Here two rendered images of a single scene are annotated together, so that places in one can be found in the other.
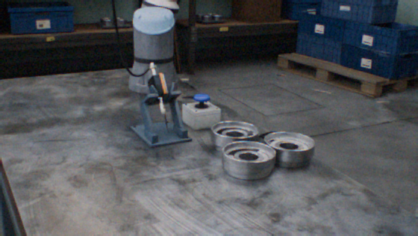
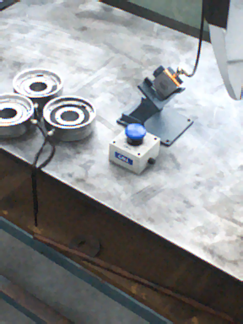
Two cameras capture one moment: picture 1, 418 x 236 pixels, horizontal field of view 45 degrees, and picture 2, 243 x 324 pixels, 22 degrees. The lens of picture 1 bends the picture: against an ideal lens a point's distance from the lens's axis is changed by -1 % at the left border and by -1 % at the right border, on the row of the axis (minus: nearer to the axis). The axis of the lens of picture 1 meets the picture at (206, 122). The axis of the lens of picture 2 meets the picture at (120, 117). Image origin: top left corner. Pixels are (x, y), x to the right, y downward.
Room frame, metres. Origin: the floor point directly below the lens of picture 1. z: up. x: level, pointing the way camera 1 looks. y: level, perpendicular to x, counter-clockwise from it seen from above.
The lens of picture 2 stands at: (1.96, -0.43, 1.61)
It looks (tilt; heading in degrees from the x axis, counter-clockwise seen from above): 38 degrees down; 152
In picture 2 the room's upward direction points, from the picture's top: 3 degrees clockwise
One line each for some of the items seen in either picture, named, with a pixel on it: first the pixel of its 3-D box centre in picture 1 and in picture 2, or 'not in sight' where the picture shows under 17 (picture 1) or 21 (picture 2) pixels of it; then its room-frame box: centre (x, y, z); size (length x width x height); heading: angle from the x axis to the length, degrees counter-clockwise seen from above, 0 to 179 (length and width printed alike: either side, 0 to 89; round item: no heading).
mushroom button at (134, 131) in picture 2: (201, 104); (135, 138); (1.18, 0.01, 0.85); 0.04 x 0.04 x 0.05
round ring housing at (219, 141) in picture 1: (234, 137); (69, 119); (1.04, -0.06, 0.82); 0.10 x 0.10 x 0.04
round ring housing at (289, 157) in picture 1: (288, 149); (8, 116); (0.98, -0.17, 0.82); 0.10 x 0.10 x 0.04
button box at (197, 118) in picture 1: (200, 113); (136, 149); (1.18, 0.02, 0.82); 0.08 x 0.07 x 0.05; 28
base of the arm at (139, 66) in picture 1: (153, 71); not in sight; (1.49, 0.16, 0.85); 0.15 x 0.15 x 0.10
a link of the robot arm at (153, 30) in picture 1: (154, 32); not in sight; (1.50, 0.16, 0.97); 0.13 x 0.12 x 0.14; 4
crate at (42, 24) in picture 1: (39, 17); not in sight; (4.34, 1.45, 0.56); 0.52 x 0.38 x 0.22; 115
